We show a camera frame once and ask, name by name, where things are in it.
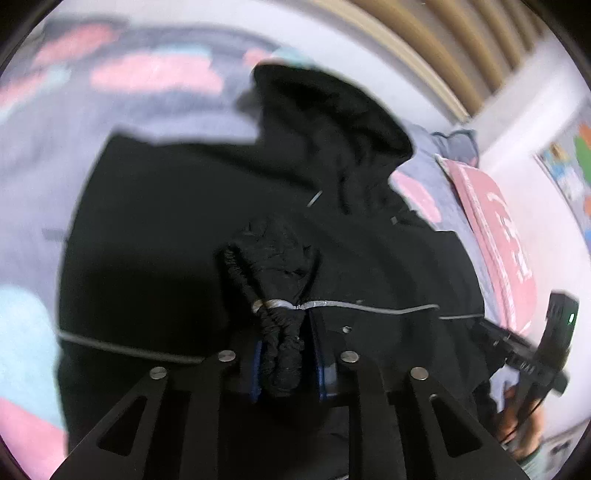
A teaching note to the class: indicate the pink pillow with white print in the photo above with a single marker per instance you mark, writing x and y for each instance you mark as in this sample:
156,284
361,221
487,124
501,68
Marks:
498,230

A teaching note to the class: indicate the dark grey cushion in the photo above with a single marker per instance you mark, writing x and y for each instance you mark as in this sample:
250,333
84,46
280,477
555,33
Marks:
459,143

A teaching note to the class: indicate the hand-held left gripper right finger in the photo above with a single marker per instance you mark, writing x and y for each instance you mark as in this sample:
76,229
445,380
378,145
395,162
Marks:
324,376

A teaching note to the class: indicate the black hooded jacket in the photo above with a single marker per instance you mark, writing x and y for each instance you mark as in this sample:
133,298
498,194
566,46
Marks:
184,230

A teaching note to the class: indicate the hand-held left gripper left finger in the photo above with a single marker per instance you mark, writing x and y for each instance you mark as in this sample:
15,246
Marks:
256,369

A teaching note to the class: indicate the colourful wall poster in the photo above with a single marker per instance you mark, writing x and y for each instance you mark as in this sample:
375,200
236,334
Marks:
570,161

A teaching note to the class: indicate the wooden slatted headboard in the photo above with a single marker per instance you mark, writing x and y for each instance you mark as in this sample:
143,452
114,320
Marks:
443,50

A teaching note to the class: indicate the white bed sheet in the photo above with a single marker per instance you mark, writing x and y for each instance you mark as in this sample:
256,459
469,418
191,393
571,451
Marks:
369,60

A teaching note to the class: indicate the grey blanket with pink clouds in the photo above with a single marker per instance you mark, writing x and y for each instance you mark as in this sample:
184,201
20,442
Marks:
92,115

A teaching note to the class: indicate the person's right hand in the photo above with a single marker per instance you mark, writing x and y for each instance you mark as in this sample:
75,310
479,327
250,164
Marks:
526,429

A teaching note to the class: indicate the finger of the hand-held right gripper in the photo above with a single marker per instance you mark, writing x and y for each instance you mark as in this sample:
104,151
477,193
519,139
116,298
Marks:
494,336

